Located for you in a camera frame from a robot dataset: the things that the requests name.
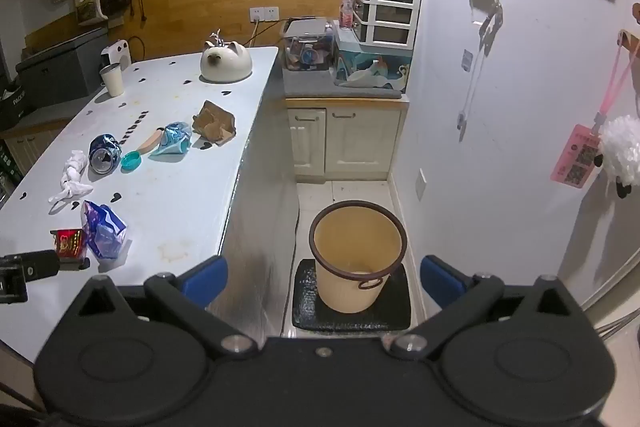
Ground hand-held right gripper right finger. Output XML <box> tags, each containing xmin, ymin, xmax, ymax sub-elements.
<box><xmin>390</xmin><ymin>255</ymin><xmax>581</xmax><ymax>360</ymax></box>

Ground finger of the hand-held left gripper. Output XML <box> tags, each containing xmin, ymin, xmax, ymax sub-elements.
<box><xmin>19</xmin><ymin>249</ymin><xmax>92</xmax><ymax>280</ymax></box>

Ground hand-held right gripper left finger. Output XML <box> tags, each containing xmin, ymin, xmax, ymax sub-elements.
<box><xmin>75</xmin><ymin>255</ymin><xmax>258</xmax><ymax>360</ymax></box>

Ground red snack packet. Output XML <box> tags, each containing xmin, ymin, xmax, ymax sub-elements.
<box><xmin>50</xmin><ymin>228</ymin><xmax>87</xmax><ymax>264</ymax></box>

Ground purple blue snack wrapper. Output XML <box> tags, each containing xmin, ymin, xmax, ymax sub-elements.
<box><xmin>81</xmin><ymin>200</ymin><xmax>129</xmax><ymax>261</ymax></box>

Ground white tissue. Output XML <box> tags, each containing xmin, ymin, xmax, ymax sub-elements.
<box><xmin>47</xmin><ymin>150</ymin><xmax>94</xmax><ymax>214</ymax></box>

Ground beige plastic bin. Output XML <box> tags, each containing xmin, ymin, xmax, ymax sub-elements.
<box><xmin>308</xmin><ymin>200</ymin><xmax>407</xmax><ymax>314</ymax></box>

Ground crushed blue can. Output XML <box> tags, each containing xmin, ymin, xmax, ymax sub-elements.
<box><xmin>88</xmin><ymin>134</ymin><xmax>123</xmax><ymax>174</ymax></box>

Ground light blue plastic wrapper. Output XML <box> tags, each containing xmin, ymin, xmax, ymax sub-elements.
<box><xmin>149</xmin><ymin>122</ymin><xmax>192</xmax><ymax>156</ymax></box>

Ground tan wooden piece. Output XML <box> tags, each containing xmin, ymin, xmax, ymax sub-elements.
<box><xmin>135</xmin><ymin>128</ymin><xmax>165</xmax><ymax>155</ymax></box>

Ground brown cardboard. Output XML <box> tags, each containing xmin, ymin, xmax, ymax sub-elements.
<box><xmin>192</xmin><ymin>101</ymin><xmax>237</xmax><ymax>146</ymax></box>

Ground black floor mat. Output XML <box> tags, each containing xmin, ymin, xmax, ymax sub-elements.
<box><xmin>291</xmin><ymin>258</ymin><xmax>415</xmax><ymax>333</ymax></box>

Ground black cardboard box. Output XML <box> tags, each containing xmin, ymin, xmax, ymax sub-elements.
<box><xmin>0</xmin><ymin>79</ymin><xmax>33</xmax><ymax>132</ymax></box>

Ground cream cabinet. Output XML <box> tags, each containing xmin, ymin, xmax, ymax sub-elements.
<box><xmin>285</xmin><ymin>94</ymin><xmax>410</xmax><ymax>182</ymax></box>

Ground white paper cup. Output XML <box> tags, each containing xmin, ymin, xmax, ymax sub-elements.
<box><xmin>99</xmin><ymin>63</ymin><xmax>125</xmax><ymax>98</ymax></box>

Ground grey storage box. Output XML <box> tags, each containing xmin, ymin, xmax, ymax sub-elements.
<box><xmin>15</xmin><ymin>27</ymin><xmax>110</xmax><ymax>108</ymax></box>

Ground white cat-shaped ceramic pot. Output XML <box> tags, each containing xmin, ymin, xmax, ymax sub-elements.
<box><xmin>200</xmin><ymin>28</ymin><xmax>253</xmax><ymax>84</ymax></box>

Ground small white heater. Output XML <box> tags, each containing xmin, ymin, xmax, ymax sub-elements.
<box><xmin>100</xmin><ymin>38</ymin><xmax>134</xmax><ymax>72</ymax></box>

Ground white fluffy toy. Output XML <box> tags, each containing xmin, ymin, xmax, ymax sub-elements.
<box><xmin>595</xmin><ymin>116</ymin><xmax>640</xmax><ymax>199</ymax></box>

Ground teal glass tank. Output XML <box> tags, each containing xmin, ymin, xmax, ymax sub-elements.
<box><xmin>332</xmin><ymin>27</ymin><xmax>412</xmax><ymax>90</ymax></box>

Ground clear lidded storage box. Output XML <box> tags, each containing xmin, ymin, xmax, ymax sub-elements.
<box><xmin>282</xmin><ymin>18</ymin><xmax>337</xmax><ymax>72</ymax></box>

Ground dark hanging keys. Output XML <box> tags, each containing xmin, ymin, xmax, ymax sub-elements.
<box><xmin>482</xmin><ymin>0</ymin><xmax>503</xmax><ymax>38</ymax></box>

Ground white hanging cable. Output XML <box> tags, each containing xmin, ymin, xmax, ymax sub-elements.
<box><xmin>456</xmin><ymin>7</ymin><xmax>503</xmax><ymax>142</ymax></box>

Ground pink lanyard card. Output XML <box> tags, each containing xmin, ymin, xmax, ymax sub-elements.
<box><xmin>550</xmin><ymin>38</ymin><xmax>640</xmax><ymax>189</ymax></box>

